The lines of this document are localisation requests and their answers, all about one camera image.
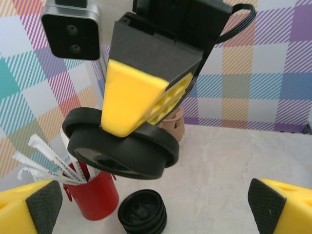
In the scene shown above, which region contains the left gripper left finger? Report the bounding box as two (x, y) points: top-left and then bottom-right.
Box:
(0, 179), (63, 234)

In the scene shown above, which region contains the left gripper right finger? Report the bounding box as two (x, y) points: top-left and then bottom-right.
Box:
(247, 177), (312, 234)

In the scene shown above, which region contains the black coffee cup lid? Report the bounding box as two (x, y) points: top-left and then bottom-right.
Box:
(61, 108), (180, 180)

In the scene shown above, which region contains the white straw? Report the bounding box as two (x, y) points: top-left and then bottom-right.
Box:
(17, 166), (63, 183)
(55, 156), (86, 184)
(12, 152), (74, 182)
(60, 128), (74, 152)
(27, 135), (85, 183)

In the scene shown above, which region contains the brown pulp cup carrier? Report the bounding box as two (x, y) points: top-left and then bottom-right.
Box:
(160, 106), (186, 143)

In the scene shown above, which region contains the red straw bucket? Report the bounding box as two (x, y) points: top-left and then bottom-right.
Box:
(62, 162), (119, 222)

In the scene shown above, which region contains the stack of black lids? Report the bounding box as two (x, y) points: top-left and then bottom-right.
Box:
(117, 189), (168, 234)

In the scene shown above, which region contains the black ribbon cable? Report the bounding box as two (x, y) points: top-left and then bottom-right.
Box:
(217, 3), (257, 45)

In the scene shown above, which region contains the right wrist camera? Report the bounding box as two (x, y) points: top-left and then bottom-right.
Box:
(40, 0), (102, 61)

